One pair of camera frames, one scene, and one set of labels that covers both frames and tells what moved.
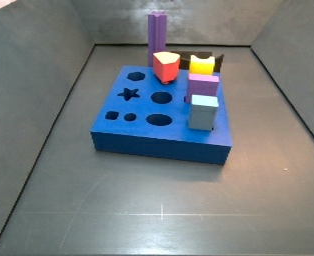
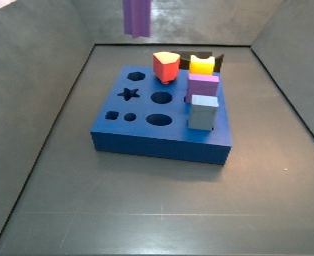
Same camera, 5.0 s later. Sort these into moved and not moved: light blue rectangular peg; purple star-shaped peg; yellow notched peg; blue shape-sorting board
Moved: purple star-shaped peg
Not moved: yellow notched peg; blue shape-sorting board; light blue rectangular peg
